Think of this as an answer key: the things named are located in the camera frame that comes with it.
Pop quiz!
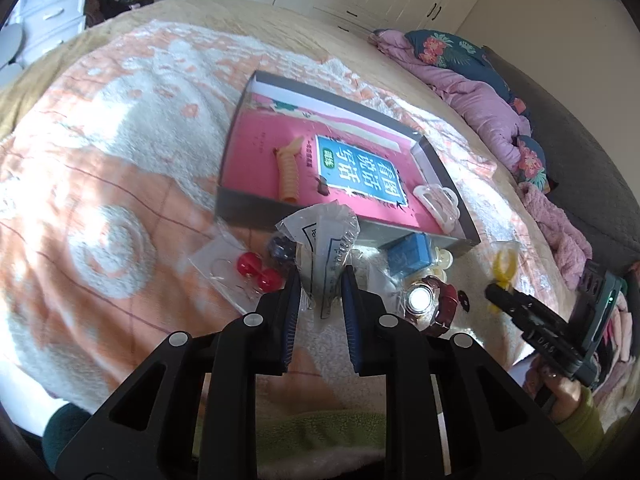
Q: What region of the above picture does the yellow hoop earrings bag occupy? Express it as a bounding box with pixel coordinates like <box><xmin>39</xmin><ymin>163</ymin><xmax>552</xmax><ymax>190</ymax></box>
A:
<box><xmin>489</xmin><ymin>240</ymin><xmax>521</xmax><ymax>292</ymax></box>

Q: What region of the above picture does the clear bag with label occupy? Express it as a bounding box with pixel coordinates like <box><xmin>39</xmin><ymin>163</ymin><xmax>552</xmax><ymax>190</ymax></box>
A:
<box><xmin>277</xmin><ymin>202</ymin><xmax>360</xmax><ymax>324</ymax></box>

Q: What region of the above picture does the green right sleeve forearm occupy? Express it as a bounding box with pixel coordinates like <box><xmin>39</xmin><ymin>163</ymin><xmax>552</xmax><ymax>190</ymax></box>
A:
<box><xmin>555</xmin><ymin>385</ymin><xmax>605</xmax><ymax>463</ymax></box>

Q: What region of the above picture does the right hand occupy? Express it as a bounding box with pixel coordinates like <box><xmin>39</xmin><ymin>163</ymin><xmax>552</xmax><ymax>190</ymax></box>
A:
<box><xmin>524</xmin><ymin>356</ymin><xmax>582</xmax><ymax>424</ymax></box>

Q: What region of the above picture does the red ball earrings bag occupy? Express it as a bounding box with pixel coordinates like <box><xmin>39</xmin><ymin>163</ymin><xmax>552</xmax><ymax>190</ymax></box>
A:
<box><xmin>189</xmin><ymin>233</ymin><xmax>284</xmax><ymax>314</ymax></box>

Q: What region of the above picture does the dark blue bead bag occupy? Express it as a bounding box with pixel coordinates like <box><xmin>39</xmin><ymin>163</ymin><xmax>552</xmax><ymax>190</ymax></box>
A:
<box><xmin>267</xmin><ymin>234</ymin><xmax>297</xmax><ymax>268</ymax></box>

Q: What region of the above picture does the blue small box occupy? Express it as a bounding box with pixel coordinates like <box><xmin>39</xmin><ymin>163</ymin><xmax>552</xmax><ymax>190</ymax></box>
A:
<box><xmin>382</xmin><ymin>233</ymin><xmax>433</xmax><ymax>278</ymax></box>

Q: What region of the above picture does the cream pearl hair clip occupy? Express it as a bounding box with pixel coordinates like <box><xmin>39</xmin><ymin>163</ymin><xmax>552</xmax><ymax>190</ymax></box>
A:
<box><xmin>428</xmin><ymin>247</ymin><xmax>454</xmax><ymax>283</ymax></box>

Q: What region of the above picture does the grey cardboard box tray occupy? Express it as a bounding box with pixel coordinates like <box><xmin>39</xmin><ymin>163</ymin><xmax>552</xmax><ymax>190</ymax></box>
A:
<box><xmin>216</xmin><ymin>72</ymin><xmax>480</xmax><ymax>256</ymax></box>

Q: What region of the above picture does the white hair claw clip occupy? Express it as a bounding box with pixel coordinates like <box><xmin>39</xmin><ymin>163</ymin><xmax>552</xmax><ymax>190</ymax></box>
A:
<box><xmin>412</xmin><ymin>184</ymin><xmax>460</xmax><ymax>231</ymax></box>

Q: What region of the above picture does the grey headboard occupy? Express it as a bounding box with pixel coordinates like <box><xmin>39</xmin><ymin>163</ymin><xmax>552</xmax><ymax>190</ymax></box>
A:
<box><xmin>486</xmin><ymin>49</ymin><xmax>639</xmax><ymax>274</ymax></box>

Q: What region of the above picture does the pink quilt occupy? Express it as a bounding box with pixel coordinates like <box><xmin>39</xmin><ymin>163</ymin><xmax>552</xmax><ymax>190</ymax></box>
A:
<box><xmin>369</xmin><ymin>29</ymin><xmax>632</xmax><ymax>391</ymax></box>

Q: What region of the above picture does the orange white plush blanket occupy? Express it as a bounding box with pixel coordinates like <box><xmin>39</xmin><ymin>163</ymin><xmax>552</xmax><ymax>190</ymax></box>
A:
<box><xmin>1</xmin><ymin>21</ymin><xmax>575</xmax><ymax>411</ymax></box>

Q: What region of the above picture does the yellow bedspread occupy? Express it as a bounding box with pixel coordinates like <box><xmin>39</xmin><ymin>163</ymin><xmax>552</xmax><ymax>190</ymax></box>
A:
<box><xmin>0</xmin><ymin>0</ymin><xmax>501</xmax><ymax>141</ymax></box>

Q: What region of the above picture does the floral teal pillow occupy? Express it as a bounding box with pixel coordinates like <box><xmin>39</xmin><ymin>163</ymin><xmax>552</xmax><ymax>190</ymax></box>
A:
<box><xmin>406</xmin><ymin>29</ymin><xmax>553</xmax><ymax>194</ymax></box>

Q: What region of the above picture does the white drawer chest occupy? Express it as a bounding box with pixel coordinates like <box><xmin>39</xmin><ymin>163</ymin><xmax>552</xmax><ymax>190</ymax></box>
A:
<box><xmin>6</xmin><ymin>0</ymin><xmax>86</xmax><ymax>68</ymax></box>

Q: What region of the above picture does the orange spiral hair tie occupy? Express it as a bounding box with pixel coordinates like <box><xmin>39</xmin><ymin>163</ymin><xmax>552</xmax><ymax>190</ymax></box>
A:
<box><xmin>273</xmin><ymin>135</ymin><xmax>306</xmax><ymax>204</ymax></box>

